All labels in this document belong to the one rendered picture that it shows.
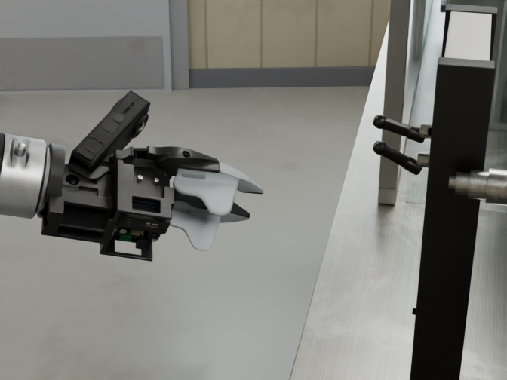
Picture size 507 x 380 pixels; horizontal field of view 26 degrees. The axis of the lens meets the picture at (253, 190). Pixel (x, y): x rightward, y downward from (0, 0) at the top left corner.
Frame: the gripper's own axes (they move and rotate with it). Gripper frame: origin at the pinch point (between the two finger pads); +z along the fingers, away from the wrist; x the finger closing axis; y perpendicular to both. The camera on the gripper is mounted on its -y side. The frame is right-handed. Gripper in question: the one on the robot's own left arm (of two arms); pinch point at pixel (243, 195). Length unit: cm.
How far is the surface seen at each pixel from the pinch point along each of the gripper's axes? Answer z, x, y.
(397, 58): 36, -22, -52
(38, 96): 13, -241, -242
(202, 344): 50, -163, -86
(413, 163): 12.1, 13.0, 3.8
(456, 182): 13.9, 16.4, 8.5
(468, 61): 12.6, 24.2, 1.3
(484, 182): 15.9, 17.6, 9.2
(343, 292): 30, -40, -19
